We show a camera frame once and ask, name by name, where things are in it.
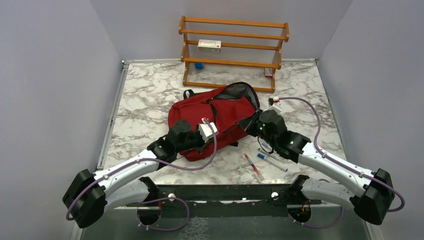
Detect red student backpack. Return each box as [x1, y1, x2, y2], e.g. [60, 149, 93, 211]
[165, 82, 260, 162]

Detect blue capped white marker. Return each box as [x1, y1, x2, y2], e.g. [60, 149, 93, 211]
[257, 153, 288, 172]

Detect red pen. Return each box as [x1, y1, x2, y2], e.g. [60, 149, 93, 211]
[243, 153, 264, 181]

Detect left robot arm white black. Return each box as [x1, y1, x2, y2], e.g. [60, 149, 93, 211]
[62, 117, 218, 229]

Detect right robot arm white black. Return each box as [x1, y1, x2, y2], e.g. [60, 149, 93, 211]
[239, 110, 395, 225]

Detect clear pen blue cap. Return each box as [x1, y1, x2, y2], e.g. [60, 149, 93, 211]
[258, 143, 281, 160]

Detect small red white box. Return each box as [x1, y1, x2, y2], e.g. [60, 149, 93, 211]
[264, 67, 274, 78]

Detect small blue cube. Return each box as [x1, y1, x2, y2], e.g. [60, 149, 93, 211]
[194, 62, 204, 70]

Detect wooden three-tier shelf rack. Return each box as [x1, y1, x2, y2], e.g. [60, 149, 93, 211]
[178, 15, 290, 93]

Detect white box on shelf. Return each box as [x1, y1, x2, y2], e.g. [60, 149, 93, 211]
[197, 39, 222, 53]

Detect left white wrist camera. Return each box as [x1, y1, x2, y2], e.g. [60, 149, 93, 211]
[198, 117, 219, 143]

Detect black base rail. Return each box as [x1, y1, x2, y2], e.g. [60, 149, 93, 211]
[127, 184, 306, 218]

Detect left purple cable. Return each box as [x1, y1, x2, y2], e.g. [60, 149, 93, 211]
[65, 118, 219, 232]

